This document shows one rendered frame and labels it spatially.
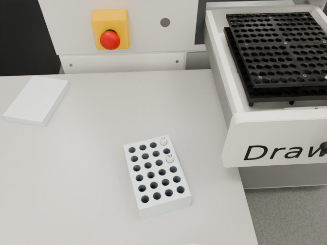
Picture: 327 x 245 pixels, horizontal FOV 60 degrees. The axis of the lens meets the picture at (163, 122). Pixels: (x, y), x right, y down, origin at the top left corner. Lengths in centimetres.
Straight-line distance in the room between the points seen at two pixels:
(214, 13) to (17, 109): 47
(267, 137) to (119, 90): 37
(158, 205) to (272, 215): 98
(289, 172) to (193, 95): 73
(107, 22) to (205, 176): 35
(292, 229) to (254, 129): 103
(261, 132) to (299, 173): 91
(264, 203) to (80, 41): 105
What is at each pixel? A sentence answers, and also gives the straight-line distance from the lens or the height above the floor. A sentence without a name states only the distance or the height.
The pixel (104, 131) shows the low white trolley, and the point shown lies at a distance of 58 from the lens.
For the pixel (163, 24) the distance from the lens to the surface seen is 66.
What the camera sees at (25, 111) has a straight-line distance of 64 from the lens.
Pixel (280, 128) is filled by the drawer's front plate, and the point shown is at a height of 91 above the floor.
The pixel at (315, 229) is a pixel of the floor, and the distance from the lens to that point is 143.
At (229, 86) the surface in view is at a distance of 47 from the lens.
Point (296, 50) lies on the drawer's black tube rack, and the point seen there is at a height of 90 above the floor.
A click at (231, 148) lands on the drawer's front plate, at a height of 87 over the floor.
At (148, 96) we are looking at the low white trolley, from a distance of 63.
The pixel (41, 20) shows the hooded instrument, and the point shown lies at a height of 41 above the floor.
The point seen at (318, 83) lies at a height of 90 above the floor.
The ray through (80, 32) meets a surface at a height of 86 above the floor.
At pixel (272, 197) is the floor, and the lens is 143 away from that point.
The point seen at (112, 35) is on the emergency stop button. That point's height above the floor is 89.
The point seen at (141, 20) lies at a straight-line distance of 65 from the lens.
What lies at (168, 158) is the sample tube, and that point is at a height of 81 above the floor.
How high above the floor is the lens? 120
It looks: 49 degrees down
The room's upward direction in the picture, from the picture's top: straight up
